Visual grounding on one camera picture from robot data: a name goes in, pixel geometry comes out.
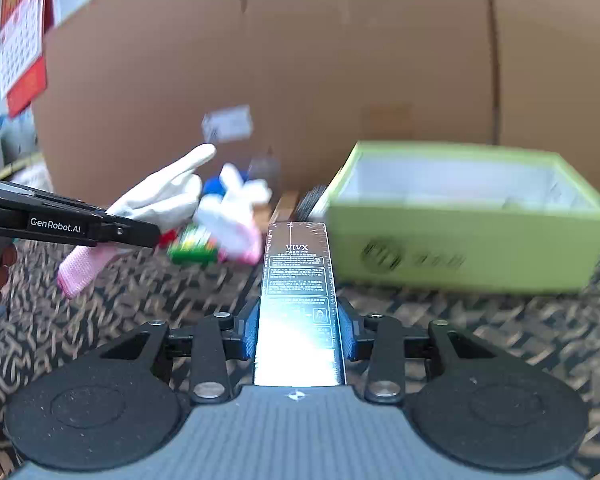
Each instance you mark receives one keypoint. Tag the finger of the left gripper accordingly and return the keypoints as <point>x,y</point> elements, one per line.
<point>126,231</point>

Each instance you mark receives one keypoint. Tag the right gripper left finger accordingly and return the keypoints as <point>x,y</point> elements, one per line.
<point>239,332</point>

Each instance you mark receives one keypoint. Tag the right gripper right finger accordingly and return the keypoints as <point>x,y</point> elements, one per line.
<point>357,331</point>

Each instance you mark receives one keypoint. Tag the silver rectangular cosmetic box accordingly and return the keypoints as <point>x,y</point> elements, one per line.
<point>299,342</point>

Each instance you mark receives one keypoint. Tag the white pink glove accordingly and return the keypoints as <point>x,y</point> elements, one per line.
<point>167,198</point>
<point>229,218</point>

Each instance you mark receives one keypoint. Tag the red tape roll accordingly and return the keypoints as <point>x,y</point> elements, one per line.
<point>167,238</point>

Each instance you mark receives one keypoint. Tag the green snack packet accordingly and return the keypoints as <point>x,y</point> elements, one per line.
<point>194,244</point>

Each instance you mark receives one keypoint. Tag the patterned black tan cloth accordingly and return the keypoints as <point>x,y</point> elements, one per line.
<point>42,329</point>

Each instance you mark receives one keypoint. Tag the blue cube box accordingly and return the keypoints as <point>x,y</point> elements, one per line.
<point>213,186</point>

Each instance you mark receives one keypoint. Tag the steel wool scrubber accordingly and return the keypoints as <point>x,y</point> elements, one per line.
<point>308,202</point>

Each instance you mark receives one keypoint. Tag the green cardboard box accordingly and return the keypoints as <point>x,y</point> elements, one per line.
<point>462,216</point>

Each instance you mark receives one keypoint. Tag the white shipping label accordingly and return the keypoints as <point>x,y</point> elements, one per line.
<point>227,125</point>

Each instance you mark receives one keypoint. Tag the large brown cardboard box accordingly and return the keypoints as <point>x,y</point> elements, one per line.
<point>129,81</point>

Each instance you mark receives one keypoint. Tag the red wall calendar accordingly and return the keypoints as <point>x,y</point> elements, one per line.
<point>23,25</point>

